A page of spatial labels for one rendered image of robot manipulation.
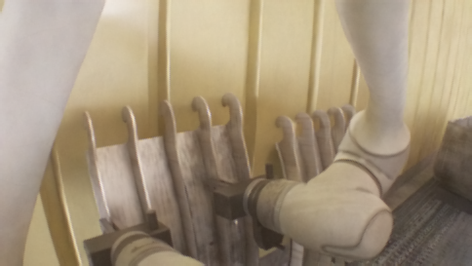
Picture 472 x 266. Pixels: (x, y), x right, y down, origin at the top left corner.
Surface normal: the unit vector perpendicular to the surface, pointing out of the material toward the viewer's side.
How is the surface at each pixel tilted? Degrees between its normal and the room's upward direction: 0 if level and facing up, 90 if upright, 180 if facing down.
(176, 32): 90
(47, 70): 93
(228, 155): 65
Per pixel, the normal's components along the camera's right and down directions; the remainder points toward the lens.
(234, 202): 0.60, 0.06
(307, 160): -0.79, 0.16
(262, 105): 0.61, 0.28
